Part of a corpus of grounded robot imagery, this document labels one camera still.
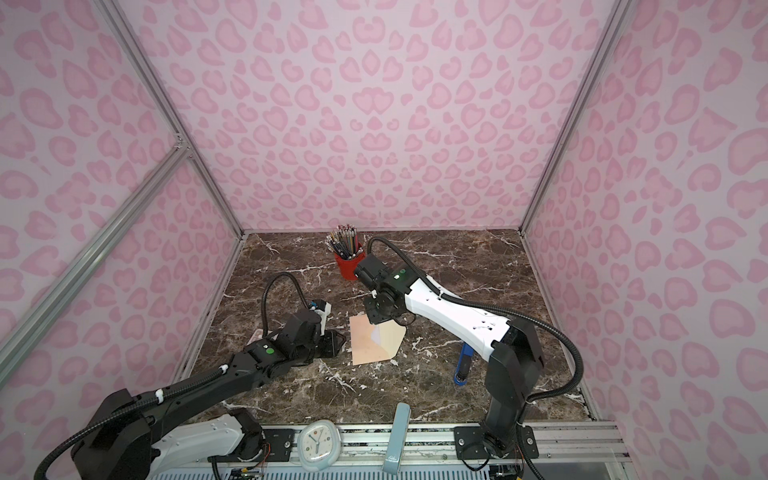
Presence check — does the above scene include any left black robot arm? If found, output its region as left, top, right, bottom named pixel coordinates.
left=33, top=309, right=346, bottom=479

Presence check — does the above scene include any aluminium frame rail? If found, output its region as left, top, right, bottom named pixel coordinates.
left=110, top=422, right=637, bottom=480

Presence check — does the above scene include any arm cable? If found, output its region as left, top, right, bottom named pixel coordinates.
left=261, top=271, right=313, bottom=340
left=365, top=236, right=586, bottom=480

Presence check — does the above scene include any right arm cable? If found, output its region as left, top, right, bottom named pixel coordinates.
left=365, top=236, right=586, bottom=480

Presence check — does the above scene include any blue stapler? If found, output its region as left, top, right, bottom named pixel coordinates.
left=453, top=343, right=474, bottom=386

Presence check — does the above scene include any white letter paper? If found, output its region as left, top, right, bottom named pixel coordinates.
left=371, top=325, right=388, bottom=348

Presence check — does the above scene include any white alarm clock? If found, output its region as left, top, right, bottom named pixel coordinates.
left=297, top=420, right=342, bottom=472

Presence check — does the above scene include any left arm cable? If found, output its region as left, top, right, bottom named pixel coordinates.
left=261, top=271, right=313, bottom=340

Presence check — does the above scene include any red pencil cup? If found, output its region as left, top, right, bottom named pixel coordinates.
left=334, top=250, right=366, bottom=281

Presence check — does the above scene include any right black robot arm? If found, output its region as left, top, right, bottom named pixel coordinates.
left=354, top=254, right=584, bottom=458

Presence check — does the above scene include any pink envelope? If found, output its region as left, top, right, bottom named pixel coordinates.
left=349, top=314, right=406, bottom=366

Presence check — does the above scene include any coloured pencils bunch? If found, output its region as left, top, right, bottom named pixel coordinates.
left=326, top=224, right=363, bottom=260

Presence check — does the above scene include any pink calculator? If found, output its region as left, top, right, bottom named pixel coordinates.
left=247, top=329, right=263, bottom=344

